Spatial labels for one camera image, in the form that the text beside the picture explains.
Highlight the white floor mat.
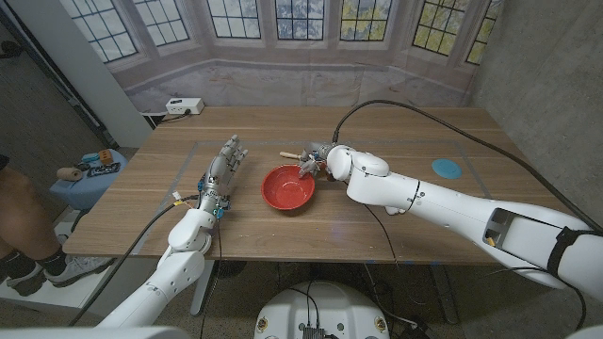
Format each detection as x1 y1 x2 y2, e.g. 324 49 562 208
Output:
0 220 119 312

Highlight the red bowl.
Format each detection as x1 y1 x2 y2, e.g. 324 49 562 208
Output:
260 163 316 211

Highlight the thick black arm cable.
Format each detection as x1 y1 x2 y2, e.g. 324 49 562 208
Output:
332 98 603 233
68 194 202 327

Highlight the white robot shoulder cover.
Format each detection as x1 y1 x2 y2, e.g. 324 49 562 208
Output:
0 325 192 339

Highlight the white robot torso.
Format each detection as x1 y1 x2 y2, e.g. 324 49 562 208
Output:
253 281 391 339

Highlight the person's bare leg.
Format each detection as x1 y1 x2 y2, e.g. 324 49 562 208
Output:
0 154 62 265

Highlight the blue padded stool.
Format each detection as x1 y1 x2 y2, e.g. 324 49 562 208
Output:
49 149 129 212

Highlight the black flat device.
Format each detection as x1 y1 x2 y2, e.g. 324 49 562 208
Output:
86 162 122 179

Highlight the white power strip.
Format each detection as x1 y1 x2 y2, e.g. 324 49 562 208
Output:
165 97 205 117

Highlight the printed bay window backdrop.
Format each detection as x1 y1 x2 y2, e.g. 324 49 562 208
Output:
58 0 503 114

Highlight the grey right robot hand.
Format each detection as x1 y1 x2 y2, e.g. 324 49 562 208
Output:
297 142 335 179

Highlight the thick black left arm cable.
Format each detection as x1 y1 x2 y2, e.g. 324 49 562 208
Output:
68 194 202 327

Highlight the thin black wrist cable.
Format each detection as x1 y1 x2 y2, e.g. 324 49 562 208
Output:
363 202 399 265
198 217 222 333

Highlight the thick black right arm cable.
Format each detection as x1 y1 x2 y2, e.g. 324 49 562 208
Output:
332 98 603 233

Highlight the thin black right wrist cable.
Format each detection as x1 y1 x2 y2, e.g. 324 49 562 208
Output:
363 202 399 265

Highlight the grey white sneaker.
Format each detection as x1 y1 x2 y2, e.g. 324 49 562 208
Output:
44 256 114 288

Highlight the black round fan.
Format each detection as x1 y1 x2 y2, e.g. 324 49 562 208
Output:
214 260 248 280

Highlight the black power strip cable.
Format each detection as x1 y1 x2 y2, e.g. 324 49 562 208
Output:
153 108 193 127

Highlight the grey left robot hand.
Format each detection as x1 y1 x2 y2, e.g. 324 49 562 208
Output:
196 134 250 218

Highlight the dark grey sneaker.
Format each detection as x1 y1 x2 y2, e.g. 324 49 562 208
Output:
0 253 48 298

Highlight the brown roll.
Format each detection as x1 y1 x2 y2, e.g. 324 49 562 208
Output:
57 167 84 183

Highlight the thin black left wrist cable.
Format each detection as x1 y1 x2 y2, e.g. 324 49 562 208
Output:
198 217 222 333

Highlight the grey table leg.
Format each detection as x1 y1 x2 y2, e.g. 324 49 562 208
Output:
431 264 459 325
190 259 217 317

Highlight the blue round disc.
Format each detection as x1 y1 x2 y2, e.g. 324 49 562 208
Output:
432 157 463 181

